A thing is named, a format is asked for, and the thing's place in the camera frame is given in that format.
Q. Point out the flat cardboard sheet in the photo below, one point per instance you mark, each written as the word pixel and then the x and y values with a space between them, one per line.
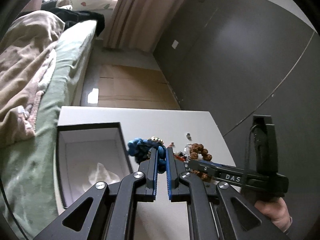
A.
pixel 135 87

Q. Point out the person's right hand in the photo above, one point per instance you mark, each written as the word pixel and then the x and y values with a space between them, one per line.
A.
pixel 273 212

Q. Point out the black clothing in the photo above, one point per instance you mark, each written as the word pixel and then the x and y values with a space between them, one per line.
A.
pixel 75 17

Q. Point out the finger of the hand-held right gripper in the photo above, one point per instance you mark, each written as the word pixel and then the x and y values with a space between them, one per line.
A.
pixel 202 168
pixel 217 164

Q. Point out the bed with green sheet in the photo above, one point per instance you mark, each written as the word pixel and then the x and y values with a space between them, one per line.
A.
pixel 32 160

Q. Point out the white wall socket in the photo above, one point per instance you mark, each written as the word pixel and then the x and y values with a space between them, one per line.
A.
pixel 175 44

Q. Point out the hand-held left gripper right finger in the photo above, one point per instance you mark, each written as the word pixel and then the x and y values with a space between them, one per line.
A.
pixel 170 172

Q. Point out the beige blanket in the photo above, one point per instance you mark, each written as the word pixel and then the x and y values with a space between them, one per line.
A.
pixel 22 62

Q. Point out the black box with white lining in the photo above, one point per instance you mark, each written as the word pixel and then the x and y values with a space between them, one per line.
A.
pixel 75 140

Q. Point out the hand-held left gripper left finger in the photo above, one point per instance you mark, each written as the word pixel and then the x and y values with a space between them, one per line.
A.
pixel 154 172

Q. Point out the white crumpled tissue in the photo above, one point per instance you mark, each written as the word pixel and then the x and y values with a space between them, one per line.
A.
pixel 103 173

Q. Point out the pink curtain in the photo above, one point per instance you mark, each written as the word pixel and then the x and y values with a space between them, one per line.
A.
pixel 140 10

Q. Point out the red beaded jewelry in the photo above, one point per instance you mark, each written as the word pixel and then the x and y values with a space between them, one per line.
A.
pixel 178 155

